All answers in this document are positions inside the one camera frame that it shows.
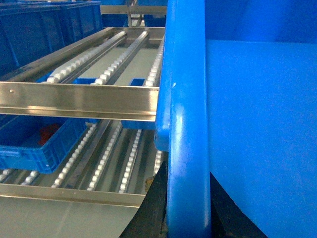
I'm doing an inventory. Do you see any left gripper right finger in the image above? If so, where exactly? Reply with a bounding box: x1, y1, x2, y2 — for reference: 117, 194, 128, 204
210, 174, 267, 238

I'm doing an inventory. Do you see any steel roller shelf rack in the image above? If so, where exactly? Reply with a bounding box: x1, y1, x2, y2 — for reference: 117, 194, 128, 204
0, 4, 167, 208

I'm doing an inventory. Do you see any blue crate on lower shelf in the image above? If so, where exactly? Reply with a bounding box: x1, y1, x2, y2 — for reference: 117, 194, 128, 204
0, 115, 98, 174

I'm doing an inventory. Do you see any dark blue crate upper shelf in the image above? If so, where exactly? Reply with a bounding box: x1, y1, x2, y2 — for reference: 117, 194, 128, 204
0, 1, 103, 76

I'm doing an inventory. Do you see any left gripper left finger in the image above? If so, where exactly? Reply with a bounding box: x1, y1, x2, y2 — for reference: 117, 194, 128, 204
120, 161, 168, 238

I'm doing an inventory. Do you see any large blue plastic crate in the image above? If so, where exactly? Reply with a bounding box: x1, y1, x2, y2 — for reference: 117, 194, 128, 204
155, 0, 317, 238

